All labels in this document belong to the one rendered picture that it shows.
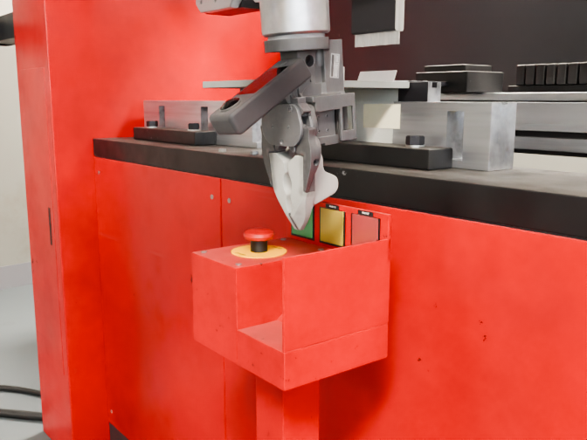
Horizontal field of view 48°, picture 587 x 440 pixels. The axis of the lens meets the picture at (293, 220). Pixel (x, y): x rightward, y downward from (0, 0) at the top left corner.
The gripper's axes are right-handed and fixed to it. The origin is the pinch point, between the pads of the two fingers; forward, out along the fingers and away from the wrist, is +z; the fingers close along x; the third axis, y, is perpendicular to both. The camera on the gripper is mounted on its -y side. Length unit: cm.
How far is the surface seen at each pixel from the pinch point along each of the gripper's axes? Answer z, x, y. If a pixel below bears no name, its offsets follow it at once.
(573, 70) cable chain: -13, 8, 73
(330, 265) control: 4.7, -4.9, 1.0
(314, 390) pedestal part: 23.3, 2.0, 2.9
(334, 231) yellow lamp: 4.2, 4.3, 9.8
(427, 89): -12.1, 9.4, 34.1
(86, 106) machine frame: -10, 107, 18
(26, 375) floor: 85, 176, 8
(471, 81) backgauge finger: -12, 17, 54
